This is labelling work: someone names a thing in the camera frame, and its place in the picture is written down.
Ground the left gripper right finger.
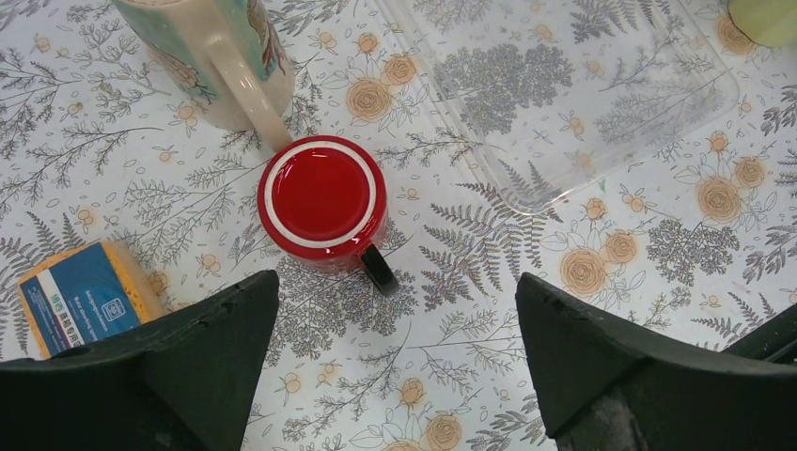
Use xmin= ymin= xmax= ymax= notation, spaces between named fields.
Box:
xmin=515 ymin=273 xmax=796 ymax=450

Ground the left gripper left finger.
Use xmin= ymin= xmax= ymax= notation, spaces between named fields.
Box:
xmin=1 ymin=270 xmax=279 ymax=450

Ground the red mug black handle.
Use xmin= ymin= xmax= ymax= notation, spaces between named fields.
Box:
xmin=257 ymin=135 xmax=399 ymax=296

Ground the tall cream illustrated mug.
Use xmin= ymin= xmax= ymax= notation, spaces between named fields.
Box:
xmin=114 ymin=0 xmax=295 ymax=152

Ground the light green mug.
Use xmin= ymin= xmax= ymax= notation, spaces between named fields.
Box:
xmin=728 ymin=0 xmax=796 ymax=47

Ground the yellow sponge blue label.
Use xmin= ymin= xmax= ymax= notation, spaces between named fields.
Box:
xmin=17 ymin=241 xmax=165 ymax=359

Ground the floral tablecloth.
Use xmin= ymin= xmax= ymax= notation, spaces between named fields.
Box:
xmin=1 ymin=1 xmax=796 ymax=450

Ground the clear plastic tray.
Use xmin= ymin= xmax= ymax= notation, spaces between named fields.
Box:
xmin=380 ymin=1 xmax=739 ymax=214

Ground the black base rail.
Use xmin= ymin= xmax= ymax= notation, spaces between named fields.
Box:
xmin=723 ymin=305 xmax=797 ymax=366

